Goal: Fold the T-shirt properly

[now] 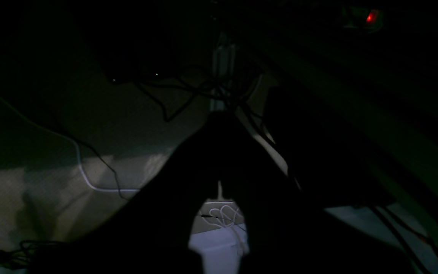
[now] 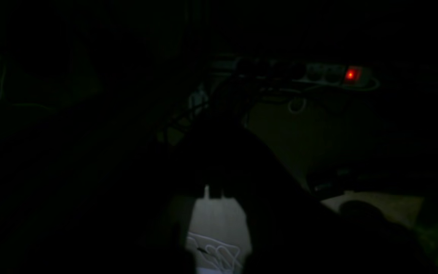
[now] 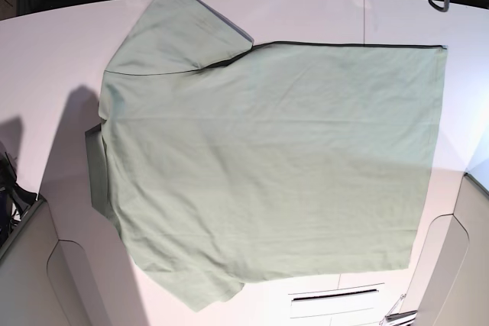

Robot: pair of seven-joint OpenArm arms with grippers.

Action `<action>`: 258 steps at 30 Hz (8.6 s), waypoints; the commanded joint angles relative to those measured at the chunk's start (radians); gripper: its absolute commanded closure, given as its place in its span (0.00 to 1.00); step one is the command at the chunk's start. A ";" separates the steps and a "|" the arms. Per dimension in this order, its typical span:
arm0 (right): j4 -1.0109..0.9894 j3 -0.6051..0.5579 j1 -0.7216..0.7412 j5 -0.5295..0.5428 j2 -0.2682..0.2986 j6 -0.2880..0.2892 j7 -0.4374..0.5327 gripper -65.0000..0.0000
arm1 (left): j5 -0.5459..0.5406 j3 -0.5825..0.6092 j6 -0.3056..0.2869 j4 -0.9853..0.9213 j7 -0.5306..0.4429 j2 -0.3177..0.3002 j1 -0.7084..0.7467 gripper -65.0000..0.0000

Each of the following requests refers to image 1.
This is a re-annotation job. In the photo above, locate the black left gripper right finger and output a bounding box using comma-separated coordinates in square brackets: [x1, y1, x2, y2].
[219, 113, 413, 274]

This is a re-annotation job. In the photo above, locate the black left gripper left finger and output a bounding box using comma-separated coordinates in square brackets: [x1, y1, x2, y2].
[29, 112, 227, 274]

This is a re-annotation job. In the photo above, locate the white cable on floor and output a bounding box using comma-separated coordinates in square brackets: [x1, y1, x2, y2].
[0, 91, 140, 193]

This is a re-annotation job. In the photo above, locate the power strip with red switch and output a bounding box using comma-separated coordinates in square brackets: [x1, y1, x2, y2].
[341, 6, 384, 33]

